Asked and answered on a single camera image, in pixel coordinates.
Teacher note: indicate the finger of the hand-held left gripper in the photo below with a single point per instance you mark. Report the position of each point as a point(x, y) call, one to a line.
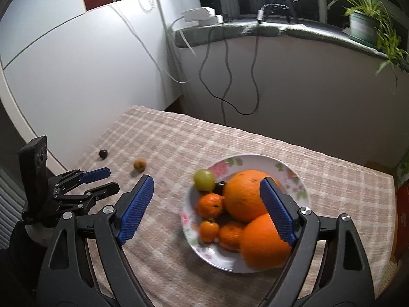
point(96, 174)
point(102, 190)

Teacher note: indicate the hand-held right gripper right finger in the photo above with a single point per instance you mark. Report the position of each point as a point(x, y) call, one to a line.
point(276, 209)

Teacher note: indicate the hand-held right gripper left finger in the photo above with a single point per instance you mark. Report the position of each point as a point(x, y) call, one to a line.
point(135, 208)

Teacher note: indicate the dark plum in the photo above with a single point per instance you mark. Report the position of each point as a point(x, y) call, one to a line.
point(220, 188)
point(103, 153)

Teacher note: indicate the large orange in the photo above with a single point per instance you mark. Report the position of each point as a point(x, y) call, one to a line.
point(246, 198)

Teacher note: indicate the brown kiwi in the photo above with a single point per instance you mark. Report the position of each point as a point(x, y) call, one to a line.
point(140, 164)

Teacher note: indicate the small mandarin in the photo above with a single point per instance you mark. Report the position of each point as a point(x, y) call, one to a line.
point(208, 231)
point(231, 236)
point(211, 205)

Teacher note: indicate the floral white plate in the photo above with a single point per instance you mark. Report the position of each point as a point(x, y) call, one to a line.
point(198, 246)

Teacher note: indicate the green grape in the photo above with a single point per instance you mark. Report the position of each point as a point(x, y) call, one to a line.
point(204, 179)

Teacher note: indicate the person's left forearm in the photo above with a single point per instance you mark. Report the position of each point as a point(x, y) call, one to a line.
point(19, 262)

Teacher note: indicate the medium orange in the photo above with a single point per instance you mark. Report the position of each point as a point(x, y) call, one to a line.
point(262, 246)

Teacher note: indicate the checked tablecloth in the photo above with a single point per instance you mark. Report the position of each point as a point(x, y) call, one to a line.
point(191, 134)

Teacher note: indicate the white cabinet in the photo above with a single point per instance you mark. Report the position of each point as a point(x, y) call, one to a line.
point(80, 70)

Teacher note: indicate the red box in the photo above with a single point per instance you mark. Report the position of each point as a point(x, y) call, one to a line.
point(403, 211)

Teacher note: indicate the grey-green windowsill cloth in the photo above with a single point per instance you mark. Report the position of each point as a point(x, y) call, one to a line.
point(303, 33)

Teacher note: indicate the white power strip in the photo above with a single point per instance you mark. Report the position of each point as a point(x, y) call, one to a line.
point(198, 14)
point(214, 19)

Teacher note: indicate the potted spider plant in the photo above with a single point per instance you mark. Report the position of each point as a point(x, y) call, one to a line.
point(367, 25)

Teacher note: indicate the black tripod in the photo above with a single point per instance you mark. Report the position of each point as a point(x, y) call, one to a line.
point(282, 3)

